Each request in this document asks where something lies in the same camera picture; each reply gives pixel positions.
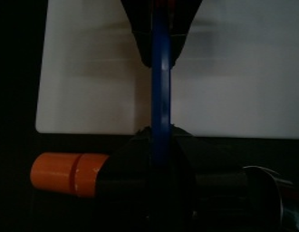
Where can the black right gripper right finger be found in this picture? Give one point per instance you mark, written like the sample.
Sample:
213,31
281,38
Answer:
182,169

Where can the white plastic cutting board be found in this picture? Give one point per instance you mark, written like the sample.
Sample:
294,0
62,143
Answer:
237,90

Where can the dark metal cup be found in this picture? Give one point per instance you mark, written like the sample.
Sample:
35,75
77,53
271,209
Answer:
273,193

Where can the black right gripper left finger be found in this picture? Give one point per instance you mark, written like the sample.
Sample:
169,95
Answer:
129,169

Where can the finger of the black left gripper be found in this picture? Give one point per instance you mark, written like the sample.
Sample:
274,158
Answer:
141,33
181,33

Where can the orange plastic cylinder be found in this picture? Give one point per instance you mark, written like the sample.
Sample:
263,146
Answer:
62,173

